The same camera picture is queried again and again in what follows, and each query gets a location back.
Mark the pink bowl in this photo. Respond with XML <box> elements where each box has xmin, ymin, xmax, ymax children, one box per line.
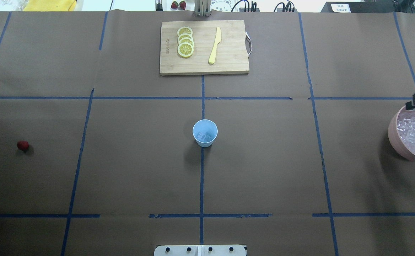
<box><xmin>387</xmin><ymin>106</ymin><xmax>415</xmax><ymax>161</ymax></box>

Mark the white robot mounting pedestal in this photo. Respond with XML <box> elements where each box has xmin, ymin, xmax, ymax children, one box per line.
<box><xmin>153</xmin><ymin>244</ymin><xmax>248</xmax><ymax>256</ymax></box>

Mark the yellow plastic knife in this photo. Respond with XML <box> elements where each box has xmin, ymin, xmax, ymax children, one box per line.
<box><xmin>209</xmin><ymin>27</ymin><xmax>222</xmax><ymax>65</ymax></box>

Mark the spare strawberry on tray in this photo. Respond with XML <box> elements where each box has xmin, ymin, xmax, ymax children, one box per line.
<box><xmin>171</xmin><ymin>0</ymin><xmax>179</xmax><ymax>10</ymax></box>

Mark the yellow cloth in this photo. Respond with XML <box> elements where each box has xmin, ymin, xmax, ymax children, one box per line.
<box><xmin>23</xmin><ymin>0</ymin><xmax>77</xmax><ymax>12</ymax></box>

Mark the light blue plastic cup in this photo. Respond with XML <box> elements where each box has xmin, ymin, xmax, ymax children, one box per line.
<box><xmin>192</xmin><ymin>119</ymin><xmax>218</xmax><ymax>148</ymax></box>

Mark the black power strip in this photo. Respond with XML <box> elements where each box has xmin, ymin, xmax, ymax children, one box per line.
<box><xmin>320</xmin><ymin>0</ymin><xmax>396</xmax><ymax>14</ymax></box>

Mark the bamboo cutting board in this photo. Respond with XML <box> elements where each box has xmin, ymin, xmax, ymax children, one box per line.
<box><xmin>160</xmin><ymin>20</ymin><xmax>250</xmax><ymax>76</ymax></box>

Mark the white bear coaster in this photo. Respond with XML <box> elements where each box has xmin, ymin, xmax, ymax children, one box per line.
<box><xmin>210</xmin><ymin>0</ymin><xmax>232</xmax><ymax>12</ymax></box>

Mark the aluminium frame post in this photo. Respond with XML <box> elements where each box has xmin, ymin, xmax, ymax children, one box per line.
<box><xmin>194</xmin><ymin>0</ymin><xmax>212</xmax><ymax>17</ymax></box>

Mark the red strawberry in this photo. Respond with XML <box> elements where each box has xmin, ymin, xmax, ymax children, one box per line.
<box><xmin>16</xmin><ymin>141</ymin><xmax>30</xmax><ymax>152</ymax></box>

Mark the clear ice cube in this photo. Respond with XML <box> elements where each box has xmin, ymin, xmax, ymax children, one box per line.
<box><xmin>196</xmin><ymin>132</ymin><xmax>212</xmax><ymax>143</ymax></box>

